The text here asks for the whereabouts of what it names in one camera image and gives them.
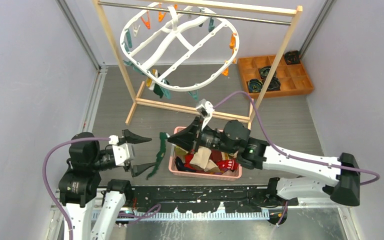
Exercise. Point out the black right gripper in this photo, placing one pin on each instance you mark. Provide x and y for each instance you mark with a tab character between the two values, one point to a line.
186	138

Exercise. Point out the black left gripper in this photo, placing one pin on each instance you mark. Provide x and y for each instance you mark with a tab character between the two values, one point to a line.
134	138

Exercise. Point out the green sock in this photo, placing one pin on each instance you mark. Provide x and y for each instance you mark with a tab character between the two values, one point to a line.
163	137
157	89

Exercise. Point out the beige brown block sock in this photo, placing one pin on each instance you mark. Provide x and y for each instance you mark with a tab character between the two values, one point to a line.
201	161

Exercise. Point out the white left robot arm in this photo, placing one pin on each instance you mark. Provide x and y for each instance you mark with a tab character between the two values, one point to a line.
79	185

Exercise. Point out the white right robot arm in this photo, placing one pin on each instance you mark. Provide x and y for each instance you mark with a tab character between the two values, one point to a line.
320	176

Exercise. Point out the white oval clip hanger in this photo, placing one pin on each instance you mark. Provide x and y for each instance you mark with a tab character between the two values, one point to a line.
160	38

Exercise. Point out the pink perforated plastic basket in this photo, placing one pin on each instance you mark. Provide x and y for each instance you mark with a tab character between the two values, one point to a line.
177	166

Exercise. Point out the rolled dark sock in tray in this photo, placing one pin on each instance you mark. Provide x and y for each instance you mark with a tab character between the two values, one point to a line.
264	71

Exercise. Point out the orange wooden divided tray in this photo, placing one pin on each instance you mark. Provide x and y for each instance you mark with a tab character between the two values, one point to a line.
288	80

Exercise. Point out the metal hanging rod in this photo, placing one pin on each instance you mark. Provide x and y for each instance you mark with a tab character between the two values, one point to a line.
245	18

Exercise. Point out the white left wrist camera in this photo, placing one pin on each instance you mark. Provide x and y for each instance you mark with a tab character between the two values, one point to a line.
121	151

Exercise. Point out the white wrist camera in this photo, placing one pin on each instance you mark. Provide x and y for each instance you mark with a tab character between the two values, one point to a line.
121	151
206	109

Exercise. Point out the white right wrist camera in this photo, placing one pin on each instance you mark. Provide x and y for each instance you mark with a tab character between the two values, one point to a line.
206	109

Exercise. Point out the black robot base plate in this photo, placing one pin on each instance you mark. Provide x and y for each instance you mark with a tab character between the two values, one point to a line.
202	198

